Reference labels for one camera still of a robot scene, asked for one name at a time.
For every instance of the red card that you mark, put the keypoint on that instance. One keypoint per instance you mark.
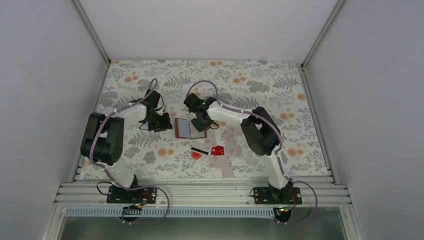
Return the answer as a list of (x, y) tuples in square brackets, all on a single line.
[(217, 150)]

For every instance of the blue slotted cable duct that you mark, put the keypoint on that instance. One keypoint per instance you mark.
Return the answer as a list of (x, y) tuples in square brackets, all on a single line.
[(172, 212)]

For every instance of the aluminium rail frame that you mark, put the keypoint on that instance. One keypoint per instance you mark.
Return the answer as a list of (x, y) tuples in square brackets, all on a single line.
[(204, 193)]

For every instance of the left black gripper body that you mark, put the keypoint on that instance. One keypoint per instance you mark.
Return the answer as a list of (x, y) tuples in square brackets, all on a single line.
[(157, 123)]

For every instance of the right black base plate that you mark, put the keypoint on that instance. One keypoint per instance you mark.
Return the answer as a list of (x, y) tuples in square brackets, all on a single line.
[(271, 196)]

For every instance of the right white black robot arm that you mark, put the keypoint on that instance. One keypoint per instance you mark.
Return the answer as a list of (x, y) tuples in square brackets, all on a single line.
[(259, 130)]

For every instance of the white card black stripe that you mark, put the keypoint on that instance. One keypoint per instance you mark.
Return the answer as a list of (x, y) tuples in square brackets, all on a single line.
[(201, 148)]

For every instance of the brown leather card holder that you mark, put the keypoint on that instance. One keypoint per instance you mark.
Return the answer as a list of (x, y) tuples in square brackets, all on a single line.
[(184, 129)]

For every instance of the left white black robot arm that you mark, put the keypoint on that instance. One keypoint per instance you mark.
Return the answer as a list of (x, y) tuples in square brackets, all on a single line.
[(103, 138)]

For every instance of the floral patterned table mat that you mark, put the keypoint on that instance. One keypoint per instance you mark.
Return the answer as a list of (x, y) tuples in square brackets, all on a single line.
[(274, 85)]

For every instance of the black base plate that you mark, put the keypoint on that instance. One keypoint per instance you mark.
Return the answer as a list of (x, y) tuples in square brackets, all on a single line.
[(118, 195), (271, 196)]

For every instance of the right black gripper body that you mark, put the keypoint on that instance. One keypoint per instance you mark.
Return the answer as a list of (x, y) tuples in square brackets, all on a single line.
[(202, 124)]

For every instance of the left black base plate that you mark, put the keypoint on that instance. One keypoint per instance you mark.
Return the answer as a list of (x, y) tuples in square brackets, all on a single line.
[(118, 195)]

